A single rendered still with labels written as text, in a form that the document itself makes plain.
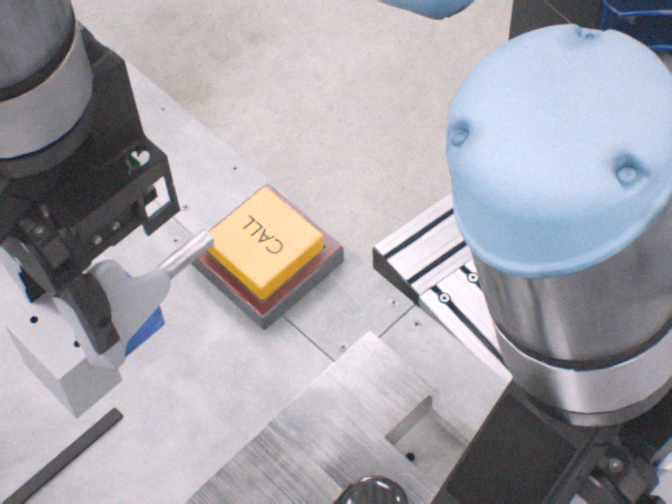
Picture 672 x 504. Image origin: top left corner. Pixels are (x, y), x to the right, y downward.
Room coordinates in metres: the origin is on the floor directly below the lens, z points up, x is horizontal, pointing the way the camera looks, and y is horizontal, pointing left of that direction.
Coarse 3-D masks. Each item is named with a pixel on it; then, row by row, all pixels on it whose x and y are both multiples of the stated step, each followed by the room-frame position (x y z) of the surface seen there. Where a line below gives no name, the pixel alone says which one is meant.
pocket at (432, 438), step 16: (432, 400) 0.33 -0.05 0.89; (416, 416) 0.33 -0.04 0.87; (432, 416) 0.33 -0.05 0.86; (448, 416) 0.33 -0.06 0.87; (400, 432) 0.32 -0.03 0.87; (416, 432) 0.32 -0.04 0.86; (432, 432) 0.32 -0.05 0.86; (448, 432) 0.32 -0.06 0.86; (464, 432) 0.31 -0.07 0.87; (400, 448) 0.31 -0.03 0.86; (416, 448) 0.31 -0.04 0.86; (432, 448) 0.31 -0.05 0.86; (448, 448) 0.31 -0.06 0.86; (464, 448) 0.31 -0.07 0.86; (416, 464) 0.30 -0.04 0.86; (432, 464) 0.30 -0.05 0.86; (448, 464) 0.30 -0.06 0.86; (432, 480) 0.29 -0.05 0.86
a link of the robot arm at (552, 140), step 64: (512, 64) 0.26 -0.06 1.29; (576, 64) 0.26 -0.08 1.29; (640, 64) 0.25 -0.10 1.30; (448, 128) 0.25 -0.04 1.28; (512, 128) 0.24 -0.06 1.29; (576, 128) 0.23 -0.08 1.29; (640, 128) 0.23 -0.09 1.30; (512, 192) 0.22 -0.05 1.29; (576, 192) 0.21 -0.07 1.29; (640, 192) 0.21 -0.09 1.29; (512, 256) 0.21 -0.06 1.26; (576, 256) 0.21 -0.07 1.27; (640, 256) 0.21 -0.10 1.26; (512, 320) 0.22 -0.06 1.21; (576, 320) 0.20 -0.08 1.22; (640, 320) 0.21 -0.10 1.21
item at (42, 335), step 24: (192, 240) 0.43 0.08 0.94; (168, 264) 0.41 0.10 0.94; (24, 312) 0.37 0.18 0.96; (48, 312) 0.37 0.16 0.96; (24, 336) 0.36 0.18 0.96; (48, 336) 0.35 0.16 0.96; (72, 336) 0.35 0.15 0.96; (144, 336) 0.37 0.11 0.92; (24, 360) 0.36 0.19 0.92; (48, 360) 0.34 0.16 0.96; (72, 360) 0.34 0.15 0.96; (48, 384) 0.34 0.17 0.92; (72, 384) 0.33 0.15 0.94; (96, 384) 0.34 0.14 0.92; (72, 408) 0.33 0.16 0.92
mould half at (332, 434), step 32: (352, 352) 0.37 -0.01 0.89; (384, 352) 0.36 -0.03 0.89; (320, 384) 0.35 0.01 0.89; (352, 384) 0.34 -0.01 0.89; (384, 384) 0.34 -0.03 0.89; (416, 384) 0.34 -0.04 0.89; (288, 416) 0.33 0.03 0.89; (320, 416) 0.33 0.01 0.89; (352, 416) 0.32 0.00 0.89; (384, 416) 0.32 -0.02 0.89; (256, 448) 0.31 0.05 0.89; (288, 448) 0.31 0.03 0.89; (320, 448) 0.30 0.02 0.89; (352, 448) 0.30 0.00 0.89; (384, 448) 0.30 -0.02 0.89; (224, 480) 0.29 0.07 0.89; (256, 480) 0.29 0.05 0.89; (288, 480) 0.29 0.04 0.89; (320, 480) 0.29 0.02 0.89; (352, 480) 0.28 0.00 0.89; (416, 480) 0.28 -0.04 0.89
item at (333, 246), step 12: (276, 192) 0.53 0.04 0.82; (288, 204) 0.52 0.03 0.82; (324, 240) 0.49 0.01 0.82; (324, 252) 0.48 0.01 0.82; (336, 252) 0.48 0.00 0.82; (216, 264) 0.48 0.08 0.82; (312, 264) 0.47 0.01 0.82; (228, 276) 0.47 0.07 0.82; (300, 276) 0.46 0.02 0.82; (240, 288) 0.46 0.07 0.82; (288, 288) 0.45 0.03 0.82; (252, 300) 0.45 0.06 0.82; (276, 300) 0.44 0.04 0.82; (264, 312) 0.44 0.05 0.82
